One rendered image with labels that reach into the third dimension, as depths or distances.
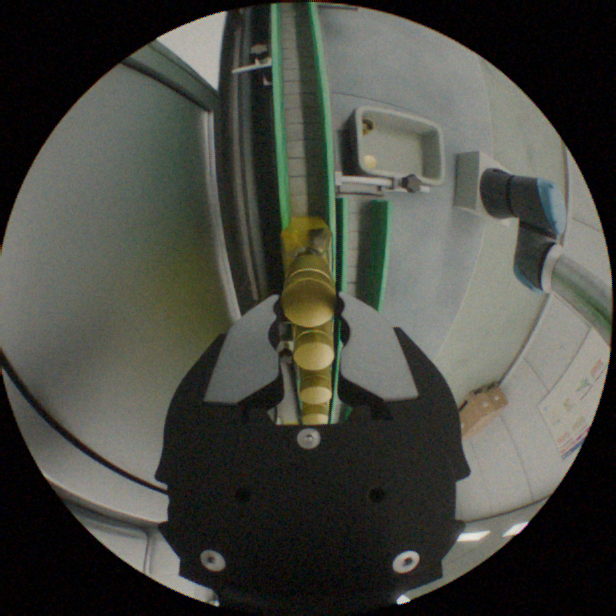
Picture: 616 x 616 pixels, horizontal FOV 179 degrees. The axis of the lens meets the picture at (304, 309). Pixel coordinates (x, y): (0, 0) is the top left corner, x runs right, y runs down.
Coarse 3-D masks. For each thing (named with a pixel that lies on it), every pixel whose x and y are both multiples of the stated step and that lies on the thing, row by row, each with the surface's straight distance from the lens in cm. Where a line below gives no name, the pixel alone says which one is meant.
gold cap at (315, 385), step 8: (328, 368) 22; (304, 376) 21; (312, 376) 21; (320, 376) 21; (328, 376) 21; (304, 384) 20; (312, 384) 20; (320, 384) 20; (328, 384) 21; (304, 392) 20; (312, 392) 20; (320, 392) 20; (328, 392) 21; (304, 400) 22; (312, 400) 22; (320, 400) 22
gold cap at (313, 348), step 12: (324, 324) 18; (300, 336) 17; (312, 336) 16; (324, 336) 16; (300, 348) 16; (312, 348) 16; (324, 348) 16; (300, 360) 17; (312, 360) 17; (324, 360) 17
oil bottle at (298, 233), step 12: (300, 216) 38; (312, 216) 36; (288, 228) 23; (300, 228) 22; (312, 228) 21; (324, 228) 21; (288, 240) 20; (300, 240) 19; (312, 240) 19; (324, 240) 20; (288, 252) 20; (324, 252) 19; (288, 264) 20
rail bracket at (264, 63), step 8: (256, 48) 39; (264, 48) 38; (256, 56) 39; (264, 56) 39; (256, 64) 42; (264, 64) 41; (232, 72) 43; (240, 72) 43; (264, 72) 42; (264, 80) 47; (272, 80) 46; (272, 88) 48
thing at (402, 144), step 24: (360, 120) 49; (384, 120) 56; (408, 120) 56; (360, 144) 47; (384, 144) 57; (408, 144) 60; (432, 144) 60; (384, 168) 55; (408, 168) 58; (432, 168) 58
